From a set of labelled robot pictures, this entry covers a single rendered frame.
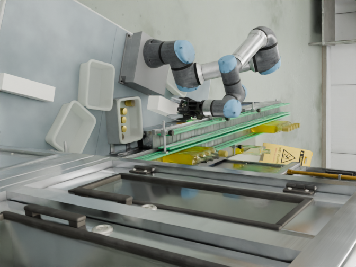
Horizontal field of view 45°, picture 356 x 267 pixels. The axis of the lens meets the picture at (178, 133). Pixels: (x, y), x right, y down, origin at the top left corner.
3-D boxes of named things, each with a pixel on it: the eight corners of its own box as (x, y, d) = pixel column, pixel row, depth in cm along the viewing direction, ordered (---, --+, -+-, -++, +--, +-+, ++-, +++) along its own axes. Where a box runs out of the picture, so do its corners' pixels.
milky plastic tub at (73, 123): (37, 141, 182) (51, 142, 177) (60, 97, 191) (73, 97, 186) (64, 160, 194) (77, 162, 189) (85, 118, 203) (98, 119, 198)
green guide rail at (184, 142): (157, 149, 227) (170, 150, 222) (157, 147, 227) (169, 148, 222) (281, 112, 368) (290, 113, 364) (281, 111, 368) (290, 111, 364)
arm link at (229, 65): (276, 15, 204) (234, 61, 171) (280, 37, 209) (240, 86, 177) (254, 17, 210) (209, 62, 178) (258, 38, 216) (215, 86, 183)
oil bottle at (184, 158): (162, 162, 232) (196, 166, 220) (162, 152, 231) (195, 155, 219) (168, 160, 236) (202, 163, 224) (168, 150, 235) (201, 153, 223)
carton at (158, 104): (149, 95, 191) (159, 95, 188) (178, 108, 211) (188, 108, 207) (147, 108, 190) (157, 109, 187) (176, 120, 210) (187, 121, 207)
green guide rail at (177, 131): (157, 135, 226) (169, 135, 221) (157, 133, 226) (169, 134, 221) (281, 104, 367) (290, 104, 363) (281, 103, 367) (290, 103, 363)
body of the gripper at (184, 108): (177, 96, 188) (201, 96, 182) (188, 101, 195) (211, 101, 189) (175, 113, 187) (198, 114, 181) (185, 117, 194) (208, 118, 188)
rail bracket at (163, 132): (152, 152, 223) (172, 154, 216) (150, 120, 221) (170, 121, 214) (156, 151, 226) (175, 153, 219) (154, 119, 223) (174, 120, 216)
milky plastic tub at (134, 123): (108, 143, 214) (121, 144, 210) (105, 98, 211) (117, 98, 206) (131, 138, 229) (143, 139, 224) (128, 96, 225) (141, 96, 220)
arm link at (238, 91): (245, 75, 184) (234, 87, 177) (250, 97, 190) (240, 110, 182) (229, 75, 189) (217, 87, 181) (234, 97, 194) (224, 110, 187)
